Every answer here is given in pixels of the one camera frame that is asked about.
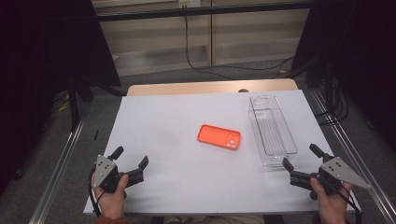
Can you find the orange phone case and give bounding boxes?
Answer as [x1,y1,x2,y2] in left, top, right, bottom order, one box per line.
[196,124,242,151]

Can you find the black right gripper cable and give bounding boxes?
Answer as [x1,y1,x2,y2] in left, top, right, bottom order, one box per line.
[330,182,364,224]

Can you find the metal floor rail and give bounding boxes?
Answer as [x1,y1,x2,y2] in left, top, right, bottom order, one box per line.
[310,89,396,224]
[28,116,88,224]

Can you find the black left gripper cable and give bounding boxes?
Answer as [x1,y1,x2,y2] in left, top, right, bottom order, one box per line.
[88,167,103,217]

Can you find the bundle of black cables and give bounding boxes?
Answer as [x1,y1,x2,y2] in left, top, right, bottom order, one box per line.
[313,76,350,126]

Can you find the person's right hand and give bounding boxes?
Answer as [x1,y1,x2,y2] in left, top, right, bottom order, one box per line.
[309,177,353,224]

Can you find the black curtain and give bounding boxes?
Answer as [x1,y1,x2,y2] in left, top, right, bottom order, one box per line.
[290,0,396,150]
[0,0,122,188]

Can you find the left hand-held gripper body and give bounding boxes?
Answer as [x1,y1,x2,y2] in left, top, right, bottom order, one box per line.
[92,154,146,199]

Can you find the person's left hand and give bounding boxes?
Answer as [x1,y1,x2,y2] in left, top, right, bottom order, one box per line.
[93,174,130,219]

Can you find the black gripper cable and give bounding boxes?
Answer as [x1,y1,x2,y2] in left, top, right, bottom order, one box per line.
[88,167,103,217]
[330,182,364,224]

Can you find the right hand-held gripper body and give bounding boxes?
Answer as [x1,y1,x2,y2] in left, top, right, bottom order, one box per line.
[289,156,372,200]

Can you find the clear plastic box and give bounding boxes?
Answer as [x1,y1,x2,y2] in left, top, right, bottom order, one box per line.
[247,93,299,167]

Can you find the black metal stand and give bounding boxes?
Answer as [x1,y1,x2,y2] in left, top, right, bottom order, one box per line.
[66,75,95,133]

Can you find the white wall socket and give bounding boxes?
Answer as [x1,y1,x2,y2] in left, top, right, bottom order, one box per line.
[178,0,202,9]

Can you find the long black floor cable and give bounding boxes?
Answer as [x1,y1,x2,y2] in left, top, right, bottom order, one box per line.
[184,15,295,80]

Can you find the black horizontal bar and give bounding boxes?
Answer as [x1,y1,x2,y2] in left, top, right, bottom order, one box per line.
[95,1,313,22]

